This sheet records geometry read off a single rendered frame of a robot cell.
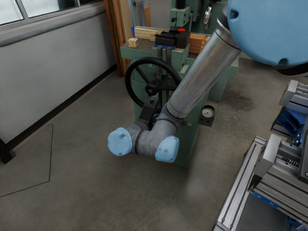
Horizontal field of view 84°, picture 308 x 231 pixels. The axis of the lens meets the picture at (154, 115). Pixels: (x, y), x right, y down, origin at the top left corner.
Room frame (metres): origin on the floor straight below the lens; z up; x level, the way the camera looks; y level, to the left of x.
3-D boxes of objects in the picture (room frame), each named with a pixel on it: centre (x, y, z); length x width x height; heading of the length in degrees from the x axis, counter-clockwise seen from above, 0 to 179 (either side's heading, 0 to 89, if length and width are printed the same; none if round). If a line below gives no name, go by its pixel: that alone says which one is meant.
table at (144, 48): (0.87, -0.11, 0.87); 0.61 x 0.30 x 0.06; 67
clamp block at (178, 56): (0.79, -0.08, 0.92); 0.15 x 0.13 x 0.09; 67
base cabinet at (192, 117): (1.09, -0.17, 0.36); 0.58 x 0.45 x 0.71; 157
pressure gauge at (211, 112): (0.68, -0.28, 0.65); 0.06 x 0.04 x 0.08; 67
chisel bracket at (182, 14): (0.99, -0.14, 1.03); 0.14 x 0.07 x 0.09; 157
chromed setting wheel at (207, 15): (1.05, -0.29, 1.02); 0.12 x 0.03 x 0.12; 157
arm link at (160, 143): (0.32, -0.02, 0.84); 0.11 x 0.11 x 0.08; 69
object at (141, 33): (0.98, -0.16, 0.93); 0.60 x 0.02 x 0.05; 67
